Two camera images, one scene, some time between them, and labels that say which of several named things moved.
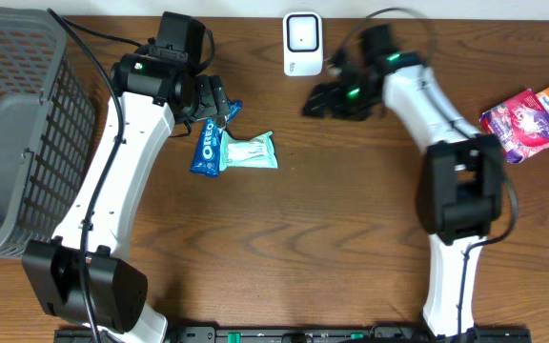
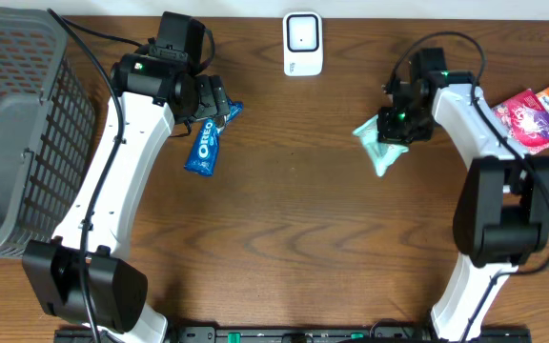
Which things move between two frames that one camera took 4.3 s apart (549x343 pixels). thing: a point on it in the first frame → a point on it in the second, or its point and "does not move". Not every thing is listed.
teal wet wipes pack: x=258 y=151 → x=382 y=153
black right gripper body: x=334 y=95 → x=394 y=131
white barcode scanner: x=302 y=40 does not move
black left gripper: x=218 y=98 does not move
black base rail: x=298 y=334 does not move
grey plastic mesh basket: x=31 y=131 does not move
